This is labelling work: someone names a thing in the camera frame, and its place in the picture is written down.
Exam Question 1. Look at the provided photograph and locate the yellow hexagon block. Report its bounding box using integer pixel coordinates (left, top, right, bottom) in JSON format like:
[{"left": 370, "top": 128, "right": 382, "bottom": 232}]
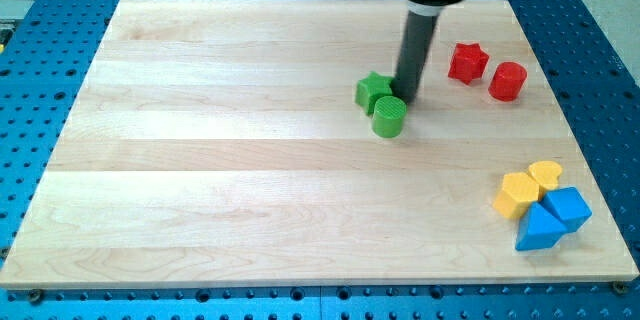
[{"left": 492, "top": 172, "right": 539, "bottom": 220}]

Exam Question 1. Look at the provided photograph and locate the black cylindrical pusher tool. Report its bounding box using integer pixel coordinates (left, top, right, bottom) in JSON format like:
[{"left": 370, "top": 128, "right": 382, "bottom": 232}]
[{"left": 391, "top": 11, "right": 438, "bottom": 104}]

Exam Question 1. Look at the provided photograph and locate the blue triangle block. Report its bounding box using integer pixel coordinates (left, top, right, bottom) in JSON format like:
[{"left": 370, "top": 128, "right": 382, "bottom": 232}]
[{"left": 515, "top": 203, "right": 568, "bottom": 251}]

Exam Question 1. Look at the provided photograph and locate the yellow heart block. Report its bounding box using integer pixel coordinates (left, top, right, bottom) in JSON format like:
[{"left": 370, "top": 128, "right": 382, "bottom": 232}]
[{"left": 527, "top": 160, "right": 563, "bottom": 200}]

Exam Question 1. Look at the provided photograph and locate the green star block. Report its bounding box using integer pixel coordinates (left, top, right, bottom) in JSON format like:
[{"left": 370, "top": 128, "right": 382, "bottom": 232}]
[{"left": 354, "top": 71, "right": 393, "bottom": 116}]

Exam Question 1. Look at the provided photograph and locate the green cylinder block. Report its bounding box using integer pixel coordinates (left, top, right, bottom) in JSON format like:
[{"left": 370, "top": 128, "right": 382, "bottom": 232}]
[{"left": 372, "top": 96, "right": 407, "bottom": 138}]

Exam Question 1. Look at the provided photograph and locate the blue cube block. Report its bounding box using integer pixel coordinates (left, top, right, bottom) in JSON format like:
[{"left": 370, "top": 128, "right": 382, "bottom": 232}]
[{"left": 541, "top": 187, "right": 592, "bottom": 233}]

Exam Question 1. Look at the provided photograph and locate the red cylinder block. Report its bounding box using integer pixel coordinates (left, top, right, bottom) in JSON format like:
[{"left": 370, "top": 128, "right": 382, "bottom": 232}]
[{"left": 488, "top": 62, "right": 527, "bottom": 102}]

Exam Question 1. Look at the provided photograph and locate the red star block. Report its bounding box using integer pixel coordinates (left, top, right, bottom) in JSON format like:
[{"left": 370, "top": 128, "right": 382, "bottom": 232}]
[{"left": 448, "top": 43, "right": 490, "bottom": 85}]

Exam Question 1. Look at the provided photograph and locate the wooden board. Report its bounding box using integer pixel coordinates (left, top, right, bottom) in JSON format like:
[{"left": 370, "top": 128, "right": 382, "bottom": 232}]
[{"left": 1, "top": 0, "right": 638, "bottom": 289}]

